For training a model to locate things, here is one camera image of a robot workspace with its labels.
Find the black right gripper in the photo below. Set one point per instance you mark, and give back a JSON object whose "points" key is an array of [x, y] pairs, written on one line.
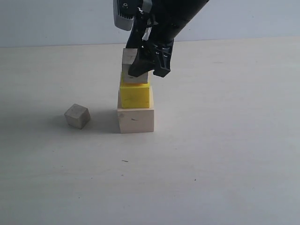
{"points": [[159, 27]]}

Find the medium wooden cube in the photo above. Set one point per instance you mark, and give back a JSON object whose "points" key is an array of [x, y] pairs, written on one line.
{"points": [[128, 57]]}

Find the yellow cube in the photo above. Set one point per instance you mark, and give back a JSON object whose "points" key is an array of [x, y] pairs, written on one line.
{"points": [[134, 95]]}

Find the large wooden cube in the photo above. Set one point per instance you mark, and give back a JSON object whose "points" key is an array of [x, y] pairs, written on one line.
{"points": [[136, 120]]}

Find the small wooden cube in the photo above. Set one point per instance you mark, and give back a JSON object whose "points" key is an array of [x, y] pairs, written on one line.
{"points": [[77, 116]]}

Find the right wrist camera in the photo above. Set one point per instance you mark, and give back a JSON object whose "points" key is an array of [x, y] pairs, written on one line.
{"points": [[124, 12]]}

